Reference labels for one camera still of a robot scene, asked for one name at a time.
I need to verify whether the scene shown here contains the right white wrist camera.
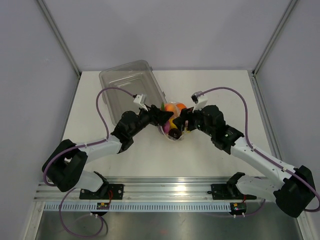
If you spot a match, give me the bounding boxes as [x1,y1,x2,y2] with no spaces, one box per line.
[191,91,208,112]

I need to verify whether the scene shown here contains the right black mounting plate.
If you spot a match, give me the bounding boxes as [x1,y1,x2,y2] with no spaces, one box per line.
[210,183,244,200]

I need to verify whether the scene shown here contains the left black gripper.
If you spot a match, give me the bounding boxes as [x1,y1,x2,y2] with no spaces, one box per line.
[129,103,173,138]

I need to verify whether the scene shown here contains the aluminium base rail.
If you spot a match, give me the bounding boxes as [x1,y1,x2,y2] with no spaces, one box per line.
[33,175,278,203]

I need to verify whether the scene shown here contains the right aluminium frame post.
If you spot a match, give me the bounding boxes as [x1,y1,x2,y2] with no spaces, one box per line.
[252,0,300,78]

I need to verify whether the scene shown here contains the dark round toy fruit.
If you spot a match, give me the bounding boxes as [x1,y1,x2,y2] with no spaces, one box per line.
[168,128,182,141]

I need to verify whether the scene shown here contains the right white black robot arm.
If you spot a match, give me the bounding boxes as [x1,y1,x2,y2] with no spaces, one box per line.
[173,105,320,218]

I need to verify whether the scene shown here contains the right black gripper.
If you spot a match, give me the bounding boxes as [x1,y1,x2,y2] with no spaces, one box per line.
[173,103,215,137]

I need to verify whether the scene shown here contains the clear zip top bag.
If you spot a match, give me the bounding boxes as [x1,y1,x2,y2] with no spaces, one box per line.
[157,99,193,142]

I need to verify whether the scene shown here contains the left small circuit board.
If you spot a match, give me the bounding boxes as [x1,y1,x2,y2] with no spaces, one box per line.
[96,202,110,210]

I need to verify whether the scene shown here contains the orange toy fruit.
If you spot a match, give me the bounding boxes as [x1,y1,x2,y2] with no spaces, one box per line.
[164,102,186,113]

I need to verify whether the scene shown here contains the left aluminium frame post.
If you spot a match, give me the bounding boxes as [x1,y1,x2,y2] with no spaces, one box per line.
[35,0,82,79]

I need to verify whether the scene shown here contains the black mounting plate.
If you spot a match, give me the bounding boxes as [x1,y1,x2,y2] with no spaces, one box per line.
[210,183,244,200]
[79,183,124,200]

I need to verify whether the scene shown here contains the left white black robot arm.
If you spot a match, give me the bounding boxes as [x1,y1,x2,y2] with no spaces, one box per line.
[42,105,173,199]

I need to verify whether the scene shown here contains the white slotted cable duct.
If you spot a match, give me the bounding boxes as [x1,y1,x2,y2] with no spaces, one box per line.
[44,202,231,213]

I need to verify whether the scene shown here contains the small circuit board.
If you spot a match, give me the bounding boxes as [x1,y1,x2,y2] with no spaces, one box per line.
[231,202,247,212]
[96,202,110,210]

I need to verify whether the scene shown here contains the aluminium frame post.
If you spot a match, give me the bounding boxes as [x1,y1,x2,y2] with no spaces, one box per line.
[35,0,82,79]
[252,0,300,78]

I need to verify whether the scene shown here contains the clear grey plastic bin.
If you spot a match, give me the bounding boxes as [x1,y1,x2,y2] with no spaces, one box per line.
[99,60,167,125]

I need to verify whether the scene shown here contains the right small circuit board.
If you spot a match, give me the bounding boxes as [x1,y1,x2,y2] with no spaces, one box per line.
[231,202,247,212]

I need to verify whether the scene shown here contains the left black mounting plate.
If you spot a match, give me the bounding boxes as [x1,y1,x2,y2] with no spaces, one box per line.
[79,183,124,200]

